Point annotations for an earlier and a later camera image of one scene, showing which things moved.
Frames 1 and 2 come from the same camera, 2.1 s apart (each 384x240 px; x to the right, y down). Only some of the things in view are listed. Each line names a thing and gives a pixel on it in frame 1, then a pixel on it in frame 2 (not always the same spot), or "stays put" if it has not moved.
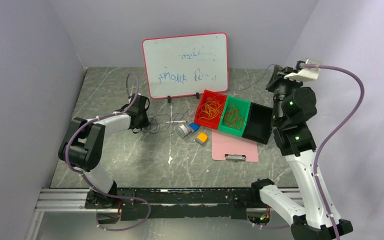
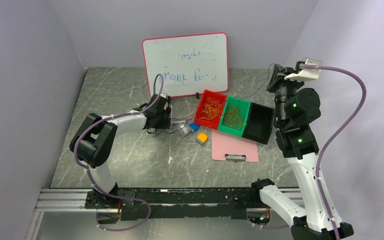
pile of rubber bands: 232,118 stays put
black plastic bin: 259,124 stays put
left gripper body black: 142,122 → 164,119
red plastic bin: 210,109 stays put
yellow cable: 211,109 stays put
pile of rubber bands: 256,81 → 260,88
